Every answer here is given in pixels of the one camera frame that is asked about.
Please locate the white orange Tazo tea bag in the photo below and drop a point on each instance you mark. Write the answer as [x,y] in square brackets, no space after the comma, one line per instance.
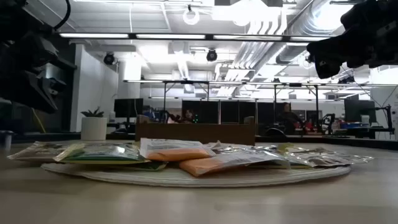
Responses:
[211,165]
[174,154]

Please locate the LED strip light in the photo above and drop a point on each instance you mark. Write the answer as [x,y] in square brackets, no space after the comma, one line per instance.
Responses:
[311,39]
[171,36]
[248,37]
[93,35]

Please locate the black metal stand frame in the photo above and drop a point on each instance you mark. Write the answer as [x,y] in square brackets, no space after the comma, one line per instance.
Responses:
[316,102]
[164,99]

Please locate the black background robot arm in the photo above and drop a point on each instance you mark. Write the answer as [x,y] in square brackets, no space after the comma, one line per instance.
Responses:
[328,121]

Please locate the green potted plant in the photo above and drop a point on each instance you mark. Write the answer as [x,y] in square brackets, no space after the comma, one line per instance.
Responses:
[92,113]

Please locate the white plant pot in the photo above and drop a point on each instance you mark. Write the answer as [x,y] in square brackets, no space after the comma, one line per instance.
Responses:
[93,129]

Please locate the black computer monitor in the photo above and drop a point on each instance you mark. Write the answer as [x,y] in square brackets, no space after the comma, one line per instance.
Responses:
[128,108]
[357,110]

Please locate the black desk partition panel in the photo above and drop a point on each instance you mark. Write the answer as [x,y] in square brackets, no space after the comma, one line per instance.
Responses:
[247,110]
[266,112]
[229,112]

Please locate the person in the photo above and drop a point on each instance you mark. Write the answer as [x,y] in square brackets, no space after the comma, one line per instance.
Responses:
[287,119]
[188,115]

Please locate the grey cup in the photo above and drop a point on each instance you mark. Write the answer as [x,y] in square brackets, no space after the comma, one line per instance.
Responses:
[6,140]

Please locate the white woven round placemat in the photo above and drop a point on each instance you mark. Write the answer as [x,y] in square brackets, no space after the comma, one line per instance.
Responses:
[217,180]

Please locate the black ceiling spotlight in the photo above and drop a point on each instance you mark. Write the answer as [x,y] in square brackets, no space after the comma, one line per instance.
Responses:
[211,56]
[109,59]

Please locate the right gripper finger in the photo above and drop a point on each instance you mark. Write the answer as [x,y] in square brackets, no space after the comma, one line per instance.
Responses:
[329,57]

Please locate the black ceiling device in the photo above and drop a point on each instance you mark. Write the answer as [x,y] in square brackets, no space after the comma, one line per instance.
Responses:
[346,80]

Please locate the silver ceiling air duct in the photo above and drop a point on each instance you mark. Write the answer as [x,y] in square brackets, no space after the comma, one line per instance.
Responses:
[308,21]

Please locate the white cup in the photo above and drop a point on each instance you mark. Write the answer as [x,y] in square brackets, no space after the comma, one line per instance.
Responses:
[365,120]

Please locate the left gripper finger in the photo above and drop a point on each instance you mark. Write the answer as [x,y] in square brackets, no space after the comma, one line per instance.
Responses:
[31,90]
[57,84]

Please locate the wooden compartment tea box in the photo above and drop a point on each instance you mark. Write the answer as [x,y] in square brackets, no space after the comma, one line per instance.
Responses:
[199,133]

